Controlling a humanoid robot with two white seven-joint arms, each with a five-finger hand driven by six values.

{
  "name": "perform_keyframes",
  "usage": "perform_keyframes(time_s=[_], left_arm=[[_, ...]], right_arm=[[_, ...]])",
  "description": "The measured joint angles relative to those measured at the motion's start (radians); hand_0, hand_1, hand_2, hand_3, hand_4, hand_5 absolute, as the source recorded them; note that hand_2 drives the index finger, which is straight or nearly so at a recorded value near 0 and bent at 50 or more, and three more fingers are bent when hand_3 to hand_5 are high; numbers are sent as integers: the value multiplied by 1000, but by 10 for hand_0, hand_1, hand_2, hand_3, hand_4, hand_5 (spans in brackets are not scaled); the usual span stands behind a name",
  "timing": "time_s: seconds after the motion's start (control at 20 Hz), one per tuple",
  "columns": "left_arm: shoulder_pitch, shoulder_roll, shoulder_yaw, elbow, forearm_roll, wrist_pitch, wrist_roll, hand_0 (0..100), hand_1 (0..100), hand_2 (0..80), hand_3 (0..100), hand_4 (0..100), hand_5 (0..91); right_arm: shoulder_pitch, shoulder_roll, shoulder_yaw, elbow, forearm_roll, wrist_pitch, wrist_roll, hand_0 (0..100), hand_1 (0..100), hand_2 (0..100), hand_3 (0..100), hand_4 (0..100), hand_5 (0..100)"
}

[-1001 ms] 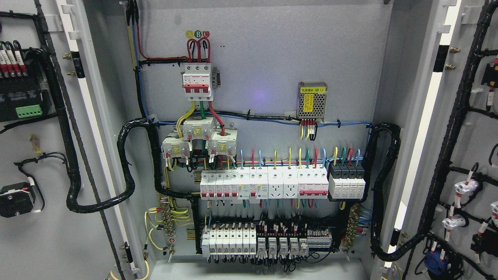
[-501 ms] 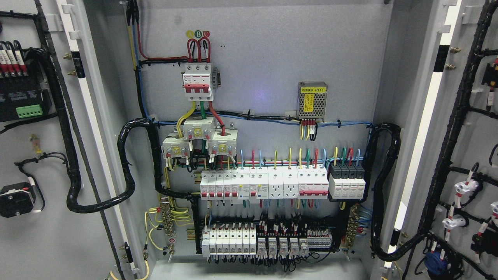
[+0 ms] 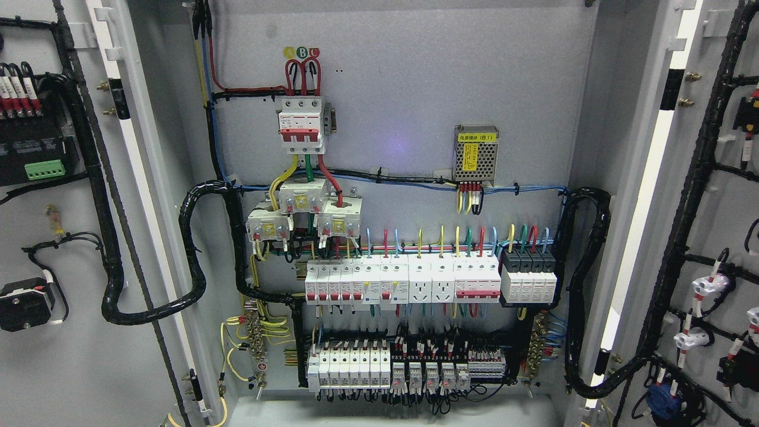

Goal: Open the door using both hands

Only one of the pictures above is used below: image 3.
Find black cable bundle left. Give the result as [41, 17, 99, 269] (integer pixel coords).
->
[36, 71, 306, 327]

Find red three pole main breaker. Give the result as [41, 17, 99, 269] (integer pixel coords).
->
[278, 95, 336, 155]

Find black cable bundle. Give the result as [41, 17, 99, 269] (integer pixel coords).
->
[551, 187, 647, 399]
[36, 71, 306, 327]

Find relay and terminal row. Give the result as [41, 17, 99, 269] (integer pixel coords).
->
[305, 332, 507, 398]

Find grey cabinet door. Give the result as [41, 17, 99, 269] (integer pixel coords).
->
[559, 1, 757, 426]
[2, 1, 220, 426]

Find black surge protector modules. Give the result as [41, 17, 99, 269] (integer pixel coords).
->
[500, 250, 557, 309]

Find metal mesh power supply module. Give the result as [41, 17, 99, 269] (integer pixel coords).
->
[452, 125, 499, 184]

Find white socket breaker row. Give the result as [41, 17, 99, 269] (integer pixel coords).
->
[305, 253, 501, 309]

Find white current transformers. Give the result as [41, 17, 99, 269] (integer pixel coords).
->
[246, 178, 362, 243]

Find black cable bundle right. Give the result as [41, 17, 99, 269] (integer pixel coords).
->
[551, 187, 647, 399]

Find black digital power meter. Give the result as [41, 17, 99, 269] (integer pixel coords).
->
[1, 74, 79, 186]

